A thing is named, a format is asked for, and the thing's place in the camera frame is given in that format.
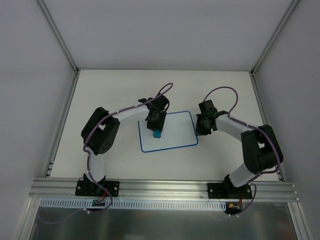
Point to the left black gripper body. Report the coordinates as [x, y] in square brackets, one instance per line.
[155, 125]

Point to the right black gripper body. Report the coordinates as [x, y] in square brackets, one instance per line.
[200, 127]

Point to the blue foam whiteboard eraser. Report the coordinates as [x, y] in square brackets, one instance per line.
[157, 133]

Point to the blue-framed small whiteboard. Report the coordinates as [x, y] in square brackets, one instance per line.
[178, 132]

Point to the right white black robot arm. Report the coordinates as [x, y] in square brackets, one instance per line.
[260, 151]

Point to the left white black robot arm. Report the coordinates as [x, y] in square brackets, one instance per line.
[100, 132]

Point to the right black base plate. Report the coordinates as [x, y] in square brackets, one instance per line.
[221, 191]

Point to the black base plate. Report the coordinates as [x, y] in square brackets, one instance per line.
[87, 188]
[221, 191]

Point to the aluminium extrusion rail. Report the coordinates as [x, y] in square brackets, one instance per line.
[180, 190]

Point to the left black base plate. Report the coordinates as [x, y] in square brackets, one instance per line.
[87, 188]

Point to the white slotted cable duct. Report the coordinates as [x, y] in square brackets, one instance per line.
[134, 204]

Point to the right aluminium frame post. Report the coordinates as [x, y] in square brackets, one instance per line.
[275, 34]

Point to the aluminium frame post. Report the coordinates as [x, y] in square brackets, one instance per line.
[57, 34]
[275, 34]

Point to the left aluminium frame post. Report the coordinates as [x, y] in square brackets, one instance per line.
[57, 34]

